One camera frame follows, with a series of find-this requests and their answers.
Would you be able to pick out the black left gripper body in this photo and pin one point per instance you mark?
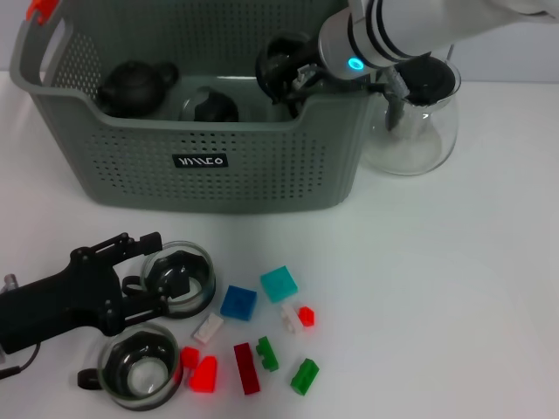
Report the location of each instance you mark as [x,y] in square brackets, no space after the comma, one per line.
[65,301]

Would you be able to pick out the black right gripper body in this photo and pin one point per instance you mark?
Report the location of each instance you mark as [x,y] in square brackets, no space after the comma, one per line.
[323,87]

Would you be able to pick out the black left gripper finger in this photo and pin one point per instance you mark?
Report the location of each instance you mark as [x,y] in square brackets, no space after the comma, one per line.
[144,307]
[146,242]

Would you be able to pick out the glass teacup black sleeve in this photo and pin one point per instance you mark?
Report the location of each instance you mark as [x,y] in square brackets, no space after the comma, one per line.
[214,107]
[140,375]
[279,52]
[196,266]

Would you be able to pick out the small red toy brick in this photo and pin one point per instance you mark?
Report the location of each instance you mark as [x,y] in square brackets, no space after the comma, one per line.
[190,355]
[307,318]

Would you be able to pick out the red sloped toy brick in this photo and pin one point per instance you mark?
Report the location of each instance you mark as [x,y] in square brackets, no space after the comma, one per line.
[204,375]

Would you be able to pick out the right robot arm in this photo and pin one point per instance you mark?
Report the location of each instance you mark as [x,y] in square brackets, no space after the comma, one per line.
[436,22]

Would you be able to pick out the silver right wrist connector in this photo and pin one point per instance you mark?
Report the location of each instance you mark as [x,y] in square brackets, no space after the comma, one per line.
[305,73]

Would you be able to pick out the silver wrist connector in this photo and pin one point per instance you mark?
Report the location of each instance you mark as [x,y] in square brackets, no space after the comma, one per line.
[11,281]
[305,73]

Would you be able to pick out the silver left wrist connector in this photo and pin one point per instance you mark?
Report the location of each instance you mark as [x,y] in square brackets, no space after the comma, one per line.
[11,281]

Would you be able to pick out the white flat toy plate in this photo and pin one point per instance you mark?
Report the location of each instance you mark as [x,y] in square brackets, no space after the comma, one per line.
[207,328]

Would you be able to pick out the grey perforated plastic basket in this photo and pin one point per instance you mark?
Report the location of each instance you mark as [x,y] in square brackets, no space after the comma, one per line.
[218,192]

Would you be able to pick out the blue square toy brick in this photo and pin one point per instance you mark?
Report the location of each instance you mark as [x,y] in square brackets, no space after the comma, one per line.
[238,303]

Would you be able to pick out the glass teapot black lid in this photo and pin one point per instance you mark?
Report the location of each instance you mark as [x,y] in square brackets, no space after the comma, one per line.
[415,148]

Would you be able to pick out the dark red long brick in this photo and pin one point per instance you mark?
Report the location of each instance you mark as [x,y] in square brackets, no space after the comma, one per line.
[246,368]

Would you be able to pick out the green toy brick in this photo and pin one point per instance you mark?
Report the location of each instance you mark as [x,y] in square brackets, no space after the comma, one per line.
[267,354]
[304,377]

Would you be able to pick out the cyan square toy brick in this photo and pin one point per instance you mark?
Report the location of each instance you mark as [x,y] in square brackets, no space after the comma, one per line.
[278,283]

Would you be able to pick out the white toy brick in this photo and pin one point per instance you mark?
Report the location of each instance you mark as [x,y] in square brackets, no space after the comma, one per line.
[289,318]

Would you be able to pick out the dark clay teapot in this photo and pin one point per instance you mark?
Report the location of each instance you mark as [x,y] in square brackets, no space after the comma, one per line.
[131,87]

